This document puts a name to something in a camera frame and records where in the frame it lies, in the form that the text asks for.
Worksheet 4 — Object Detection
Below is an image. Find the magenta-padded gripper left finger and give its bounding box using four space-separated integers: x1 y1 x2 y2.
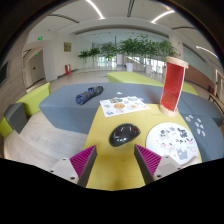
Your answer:
49 144 98 188

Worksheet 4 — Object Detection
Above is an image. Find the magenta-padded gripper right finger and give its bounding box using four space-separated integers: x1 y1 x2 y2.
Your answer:
133 144 183 185

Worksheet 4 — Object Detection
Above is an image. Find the black computer mouse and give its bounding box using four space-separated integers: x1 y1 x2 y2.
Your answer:
108 123 141 148

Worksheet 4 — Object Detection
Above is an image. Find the round white printed mouse pad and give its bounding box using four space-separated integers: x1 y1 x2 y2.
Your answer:
145 122 201 167

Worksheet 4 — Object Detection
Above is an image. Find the white sticker sheet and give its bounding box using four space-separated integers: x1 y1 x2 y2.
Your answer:
99 95 151 118

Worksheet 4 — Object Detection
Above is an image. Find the folded dark blue umbrella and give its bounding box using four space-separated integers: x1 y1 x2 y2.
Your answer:
75 85 104 106

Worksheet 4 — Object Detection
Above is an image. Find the lime green bench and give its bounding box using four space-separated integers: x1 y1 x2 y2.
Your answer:
0 82 52 138
106 71 165 88
181 81 199 96

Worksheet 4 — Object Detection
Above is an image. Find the red cylinder with wooden ends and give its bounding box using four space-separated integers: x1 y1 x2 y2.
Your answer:
159 56 190 118

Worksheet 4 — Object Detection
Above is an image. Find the dark grey seat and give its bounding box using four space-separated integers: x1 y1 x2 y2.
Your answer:
3 102 29 134

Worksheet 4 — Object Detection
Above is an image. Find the red fire extinguisher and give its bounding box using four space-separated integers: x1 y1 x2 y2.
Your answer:
64 63 72 76

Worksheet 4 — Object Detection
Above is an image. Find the brown wooden counter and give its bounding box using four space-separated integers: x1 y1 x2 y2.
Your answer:
184 64 214 91

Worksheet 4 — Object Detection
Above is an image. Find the white door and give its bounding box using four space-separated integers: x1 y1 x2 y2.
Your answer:
28 49 46 86

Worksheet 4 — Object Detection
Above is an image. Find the group of potted plants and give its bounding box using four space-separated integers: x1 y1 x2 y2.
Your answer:
77 34 179 73

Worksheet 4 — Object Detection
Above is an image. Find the group of ceiling lights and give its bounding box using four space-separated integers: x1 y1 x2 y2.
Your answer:
84 0 219 59

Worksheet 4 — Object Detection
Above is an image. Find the wooden chair frame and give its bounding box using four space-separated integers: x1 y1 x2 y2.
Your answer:
208 93 224 116

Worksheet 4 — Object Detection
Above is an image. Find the brown wall plaque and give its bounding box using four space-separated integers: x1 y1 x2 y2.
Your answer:
63 41 73 53

